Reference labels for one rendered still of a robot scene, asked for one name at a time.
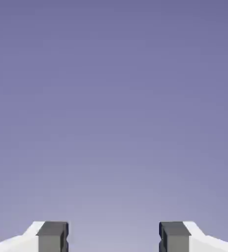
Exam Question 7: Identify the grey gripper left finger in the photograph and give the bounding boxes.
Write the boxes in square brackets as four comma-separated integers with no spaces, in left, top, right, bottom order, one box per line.
[0,220,69,252]

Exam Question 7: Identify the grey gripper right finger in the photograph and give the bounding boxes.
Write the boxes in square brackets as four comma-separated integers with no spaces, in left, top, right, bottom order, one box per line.
[158,220,228,252]

